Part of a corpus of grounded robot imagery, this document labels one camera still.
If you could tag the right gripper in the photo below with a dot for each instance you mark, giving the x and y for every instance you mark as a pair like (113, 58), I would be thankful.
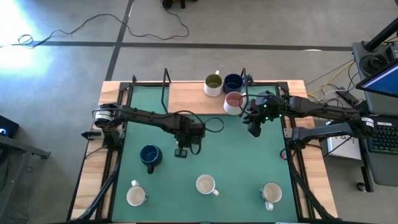
(267, 109)

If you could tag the red connector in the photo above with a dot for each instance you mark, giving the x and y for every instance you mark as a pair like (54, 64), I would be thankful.
(283, 157)

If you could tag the white paper box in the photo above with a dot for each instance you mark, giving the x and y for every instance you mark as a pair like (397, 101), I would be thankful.
(345, 149)

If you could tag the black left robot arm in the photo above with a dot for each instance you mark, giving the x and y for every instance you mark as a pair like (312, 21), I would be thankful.
(149, 117)

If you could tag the blue screen monitor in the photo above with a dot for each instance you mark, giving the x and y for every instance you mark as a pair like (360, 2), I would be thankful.
(384, 82)

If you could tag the white mug olive inside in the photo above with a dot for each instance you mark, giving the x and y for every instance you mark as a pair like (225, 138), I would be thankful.
(213, 81)

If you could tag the dark navy round mug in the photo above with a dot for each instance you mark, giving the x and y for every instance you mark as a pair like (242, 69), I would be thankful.
(150, 155)

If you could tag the black device blue light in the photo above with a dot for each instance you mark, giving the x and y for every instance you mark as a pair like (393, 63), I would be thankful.
(9, 126)

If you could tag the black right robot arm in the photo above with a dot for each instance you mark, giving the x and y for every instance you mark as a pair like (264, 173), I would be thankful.
(311, 107)

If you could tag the black bracket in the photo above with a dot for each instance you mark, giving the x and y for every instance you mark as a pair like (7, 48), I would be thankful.
(91, 135)

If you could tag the white mug green leaf pattern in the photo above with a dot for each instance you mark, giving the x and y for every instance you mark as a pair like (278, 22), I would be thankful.
(205, 185)

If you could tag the green table mat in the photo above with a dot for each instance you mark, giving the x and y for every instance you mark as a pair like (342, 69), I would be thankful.
(217, 149)

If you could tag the wooden shelf black metal frame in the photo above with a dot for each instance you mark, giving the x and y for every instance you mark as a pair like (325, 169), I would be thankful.
(192, 99)

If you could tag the black power strip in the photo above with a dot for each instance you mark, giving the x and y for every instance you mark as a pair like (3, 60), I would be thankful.
(349, 98)

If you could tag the black caster wheel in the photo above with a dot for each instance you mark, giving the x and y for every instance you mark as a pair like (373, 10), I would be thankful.
(361, 186)

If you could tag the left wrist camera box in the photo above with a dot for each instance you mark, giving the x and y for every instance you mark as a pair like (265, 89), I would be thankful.
(196, 130)

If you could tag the black keyboard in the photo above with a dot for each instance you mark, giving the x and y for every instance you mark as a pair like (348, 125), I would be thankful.
(385, 138)

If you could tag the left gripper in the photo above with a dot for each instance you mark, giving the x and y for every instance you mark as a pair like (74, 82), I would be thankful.
(180, 129)

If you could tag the white mug pink inside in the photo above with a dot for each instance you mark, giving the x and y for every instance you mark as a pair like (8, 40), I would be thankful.
(234, 101)

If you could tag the black pole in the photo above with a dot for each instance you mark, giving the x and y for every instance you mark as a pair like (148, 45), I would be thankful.
(381, 39)

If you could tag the grey computer cart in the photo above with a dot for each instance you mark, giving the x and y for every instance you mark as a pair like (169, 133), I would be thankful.
(385, 169)

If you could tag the white mug blue print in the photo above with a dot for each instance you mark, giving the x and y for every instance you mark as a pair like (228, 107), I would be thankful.
(271, 193)

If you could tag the black aluminium table frame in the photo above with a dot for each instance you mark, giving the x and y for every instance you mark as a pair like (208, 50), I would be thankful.
(146, 83)

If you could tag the blue mug beige base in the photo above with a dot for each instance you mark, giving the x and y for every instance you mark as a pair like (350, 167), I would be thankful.
(233, 83)

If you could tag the blue clamp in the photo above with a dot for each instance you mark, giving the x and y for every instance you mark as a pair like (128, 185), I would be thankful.
(250, 81)

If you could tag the grey metal stand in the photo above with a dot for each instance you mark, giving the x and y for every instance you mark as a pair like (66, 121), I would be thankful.
(18, 149)

